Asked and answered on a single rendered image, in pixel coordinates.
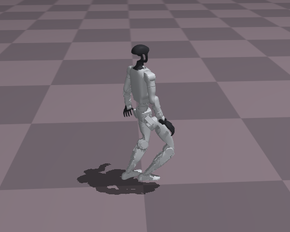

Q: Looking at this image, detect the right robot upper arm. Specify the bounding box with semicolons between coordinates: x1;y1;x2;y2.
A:
144;71;157;104

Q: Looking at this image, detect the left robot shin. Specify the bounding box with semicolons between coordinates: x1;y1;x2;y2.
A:
126;144;149;174

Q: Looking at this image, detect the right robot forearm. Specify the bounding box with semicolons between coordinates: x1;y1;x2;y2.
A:
152;97;165;123

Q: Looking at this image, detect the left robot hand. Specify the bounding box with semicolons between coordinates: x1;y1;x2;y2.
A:
123;105;133;117

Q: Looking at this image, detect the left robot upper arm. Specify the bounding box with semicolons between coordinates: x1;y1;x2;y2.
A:
123;66;132;94

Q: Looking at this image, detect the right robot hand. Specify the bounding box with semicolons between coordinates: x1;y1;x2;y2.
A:
159;118;175;136

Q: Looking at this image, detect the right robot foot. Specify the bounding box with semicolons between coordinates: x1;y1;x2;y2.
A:
138;173;160;181

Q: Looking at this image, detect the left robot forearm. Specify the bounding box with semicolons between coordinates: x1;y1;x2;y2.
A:
123;90;131;110

